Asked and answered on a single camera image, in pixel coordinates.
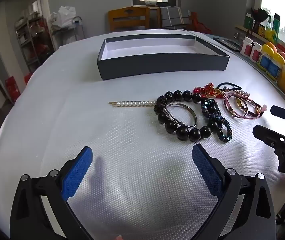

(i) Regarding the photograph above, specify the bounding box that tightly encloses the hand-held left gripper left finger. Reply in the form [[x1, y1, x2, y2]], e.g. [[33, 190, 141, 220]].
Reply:
[[9, 146, 94, 240]]

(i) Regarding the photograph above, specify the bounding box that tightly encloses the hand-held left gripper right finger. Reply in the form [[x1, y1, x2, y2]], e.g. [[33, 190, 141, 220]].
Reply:
[[192, 144, 276, 240]]

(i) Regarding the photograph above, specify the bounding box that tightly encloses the dark red bead bracelet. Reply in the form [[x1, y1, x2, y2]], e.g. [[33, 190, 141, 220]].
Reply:
[[237, 97, 265, 119]]

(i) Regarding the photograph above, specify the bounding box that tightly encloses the large black bead bracelet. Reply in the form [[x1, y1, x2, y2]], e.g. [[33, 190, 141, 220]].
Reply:
[[154, 90, 212, 142]]

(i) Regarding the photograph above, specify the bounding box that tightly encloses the pink cord bracelet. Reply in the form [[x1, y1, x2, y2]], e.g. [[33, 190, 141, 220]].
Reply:
[[224, 90, 251, 118]]

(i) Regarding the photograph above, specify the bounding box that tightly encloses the blue beaded bracelet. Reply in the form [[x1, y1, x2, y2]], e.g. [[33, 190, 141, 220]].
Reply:
[[201, 98, 233, 143]]

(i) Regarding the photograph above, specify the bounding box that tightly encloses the silver bangle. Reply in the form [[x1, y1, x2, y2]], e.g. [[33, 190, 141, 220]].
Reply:
[[162, 102, 198, 128]]

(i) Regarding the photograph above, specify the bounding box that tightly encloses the black hair tie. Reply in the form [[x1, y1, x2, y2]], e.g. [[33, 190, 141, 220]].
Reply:
[[217, 82, 242, 92]]

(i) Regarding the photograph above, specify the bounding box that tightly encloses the red bead gold jewelry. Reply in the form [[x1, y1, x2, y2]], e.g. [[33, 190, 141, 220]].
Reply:
[[193, 82, 225, 99]]

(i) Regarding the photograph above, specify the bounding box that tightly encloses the pearl hair clip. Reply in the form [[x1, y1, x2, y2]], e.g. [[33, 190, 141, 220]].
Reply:
[[109, 100, 157, 107]]

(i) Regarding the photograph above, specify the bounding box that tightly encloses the dark grey gift box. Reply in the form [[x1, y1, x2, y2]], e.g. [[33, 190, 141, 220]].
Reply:
[[97, 35, 230, 81]]

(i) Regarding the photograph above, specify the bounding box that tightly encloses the yellow bottle blue label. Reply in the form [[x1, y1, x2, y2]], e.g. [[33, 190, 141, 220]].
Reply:
[[257, 44, 274, 71], [266, 52, 285, 81]]

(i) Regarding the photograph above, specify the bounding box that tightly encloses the white pill bottle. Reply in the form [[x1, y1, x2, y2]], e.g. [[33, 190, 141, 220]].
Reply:
[[249, 42, 263, 63], [240, 37, 254, 56]]

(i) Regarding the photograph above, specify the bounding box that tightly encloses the green bottle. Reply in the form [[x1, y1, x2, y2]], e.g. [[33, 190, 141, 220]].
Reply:
[[272, 13, 281, 37]]

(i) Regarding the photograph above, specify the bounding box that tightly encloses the black patterned case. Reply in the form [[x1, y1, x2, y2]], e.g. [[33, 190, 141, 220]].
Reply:
[[212, 37, 241, 52]]

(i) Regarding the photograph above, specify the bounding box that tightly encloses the green box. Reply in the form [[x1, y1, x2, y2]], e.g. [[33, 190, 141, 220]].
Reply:
[[244, 14, 254, 30]]

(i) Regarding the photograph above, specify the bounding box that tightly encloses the dark flower bouquet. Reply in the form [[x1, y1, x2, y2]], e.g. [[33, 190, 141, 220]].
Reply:
[[250, 7, 269, 33]]

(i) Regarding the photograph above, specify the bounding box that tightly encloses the red carton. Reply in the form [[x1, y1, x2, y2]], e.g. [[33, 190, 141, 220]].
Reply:
[[5, 76, 21, 102]]

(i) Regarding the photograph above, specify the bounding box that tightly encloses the red cloth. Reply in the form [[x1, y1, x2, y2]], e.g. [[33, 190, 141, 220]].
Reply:
[[189, 12, 211, 32]]

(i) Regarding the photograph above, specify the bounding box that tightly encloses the metal storage rack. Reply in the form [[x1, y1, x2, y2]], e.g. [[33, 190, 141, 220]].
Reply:
[[15, 15, 55, 73]]

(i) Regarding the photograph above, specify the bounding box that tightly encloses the metal cart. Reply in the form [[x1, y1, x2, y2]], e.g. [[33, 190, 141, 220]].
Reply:
[[51, 16, 85, 48]]

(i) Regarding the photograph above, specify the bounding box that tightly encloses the grey plaid cushion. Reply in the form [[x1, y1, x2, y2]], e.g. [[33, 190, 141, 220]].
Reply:
[[160, 6, 190, 28]]

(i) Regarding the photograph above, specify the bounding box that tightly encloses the white plastic bag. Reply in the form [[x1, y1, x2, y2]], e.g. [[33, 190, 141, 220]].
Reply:
[[48, 6, 76, 28]]

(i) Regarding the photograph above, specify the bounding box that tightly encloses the wooden chair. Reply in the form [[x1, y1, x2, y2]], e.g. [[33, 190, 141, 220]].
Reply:
[[108, 7, 150, 32]]

